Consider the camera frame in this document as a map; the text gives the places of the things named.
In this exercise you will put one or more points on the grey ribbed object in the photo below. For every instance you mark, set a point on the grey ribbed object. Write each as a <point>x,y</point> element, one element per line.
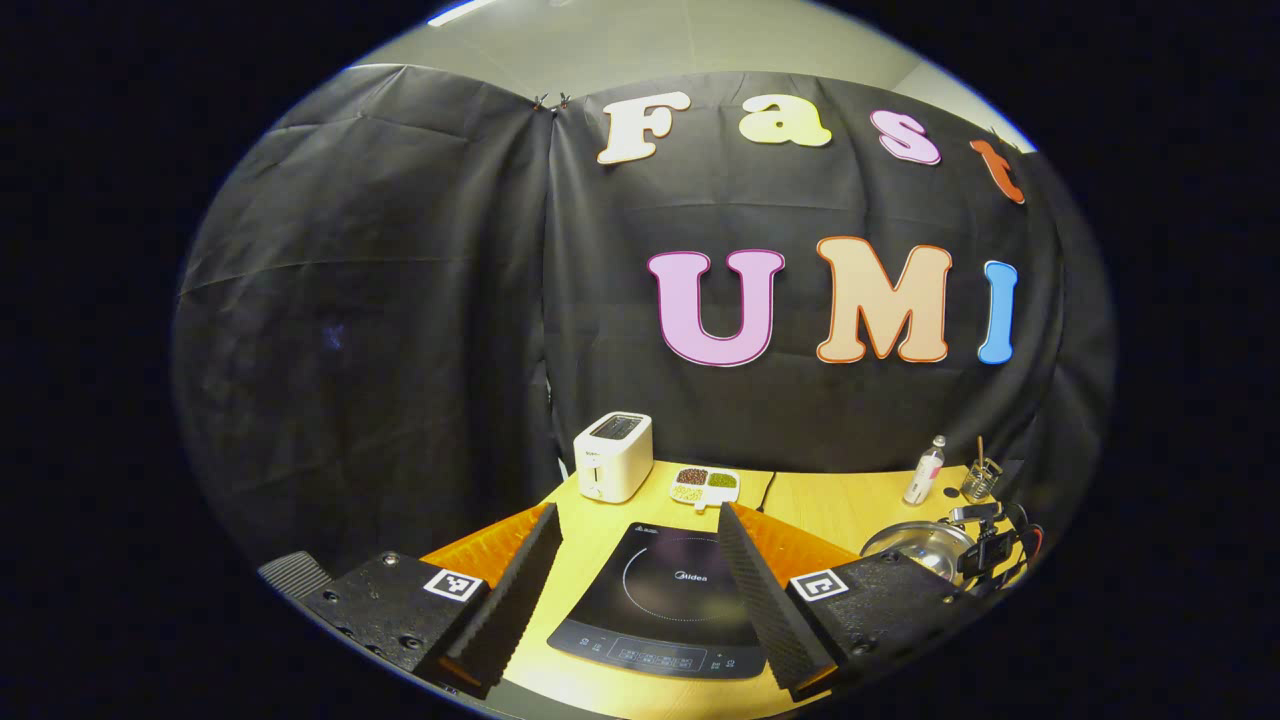
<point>295,575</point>

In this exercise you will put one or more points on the small glass jar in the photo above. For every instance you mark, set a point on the small glass jar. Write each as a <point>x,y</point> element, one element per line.
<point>982,482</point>

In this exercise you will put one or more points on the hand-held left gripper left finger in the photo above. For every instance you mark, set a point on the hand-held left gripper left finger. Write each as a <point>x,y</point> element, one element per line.
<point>510,610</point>

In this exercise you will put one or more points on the black induction cooktop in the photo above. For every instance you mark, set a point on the black induction cooktop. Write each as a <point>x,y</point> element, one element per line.
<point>660,590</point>

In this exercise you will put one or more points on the white toaster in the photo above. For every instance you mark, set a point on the white toaster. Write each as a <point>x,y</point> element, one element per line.
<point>615,460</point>

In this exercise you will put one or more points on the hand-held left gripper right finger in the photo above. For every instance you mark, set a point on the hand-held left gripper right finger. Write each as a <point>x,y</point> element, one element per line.
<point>765,610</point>

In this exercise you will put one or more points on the white divided bean dish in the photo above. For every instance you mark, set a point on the white divided bean dish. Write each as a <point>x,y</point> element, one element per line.
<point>705,481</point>

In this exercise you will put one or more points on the black backdrop cloth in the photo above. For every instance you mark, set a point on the black backdrop cloth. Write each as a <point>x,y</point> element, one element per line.
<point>400,300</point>

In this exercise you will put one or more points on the white bottle with pink label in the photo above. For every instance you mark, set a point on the white bottle with pink label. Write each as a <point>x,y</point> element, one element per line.
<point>925,470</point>

